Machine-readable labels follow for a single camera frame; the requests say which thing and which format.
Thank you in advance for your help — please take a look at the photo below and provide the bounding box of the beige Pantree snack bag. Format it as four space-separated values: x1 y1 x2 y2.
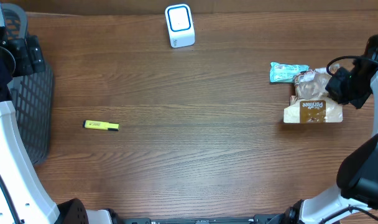
283 68 343 124

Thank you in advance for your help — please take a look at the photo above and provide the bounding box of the teal snack packet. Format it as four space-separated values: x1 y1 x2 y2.
269 62 310 83

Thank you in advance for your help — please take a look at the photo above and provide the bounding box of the yellow and blue bar packet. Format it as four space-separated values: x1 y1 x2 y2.
83 120 119 131

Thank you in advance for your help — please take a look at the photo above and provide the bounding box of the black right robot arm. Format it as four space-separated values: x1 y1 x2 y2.
270 34 378 223

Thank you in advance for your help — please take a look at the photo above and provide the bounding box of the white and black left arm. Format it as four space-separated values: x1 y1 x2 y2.
0 3 120 224

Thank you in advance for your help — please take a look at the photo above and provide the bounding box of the white barcode scanner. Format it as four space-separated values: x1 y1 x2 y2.
165 4 195 49

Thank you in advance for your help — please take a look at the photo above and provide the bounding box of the dark grey plastic basket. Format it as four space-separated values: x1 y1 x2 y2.
0 3 55 165

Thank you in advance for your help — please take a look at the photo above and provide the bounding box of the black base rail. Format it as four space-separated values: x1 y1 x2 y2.
122 214 284 224

